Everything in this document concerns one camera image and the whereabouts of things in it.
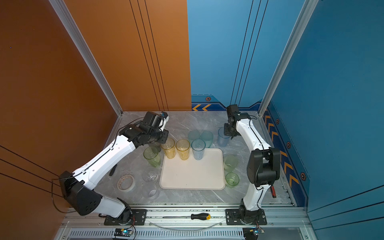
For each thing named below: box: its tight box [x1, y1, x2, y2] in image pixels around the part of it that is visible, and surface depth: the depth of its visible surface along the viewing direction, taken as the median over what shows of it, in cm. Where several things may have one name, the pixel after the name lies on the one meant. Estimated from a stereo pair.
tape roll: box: [117, 174, 136, 192], surface depth 86 cm
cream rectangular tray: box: [159, 148, 226, 190], surface depth 90 cm
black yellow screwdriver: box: [162, 212, 212, 221], surface depth 74 cm
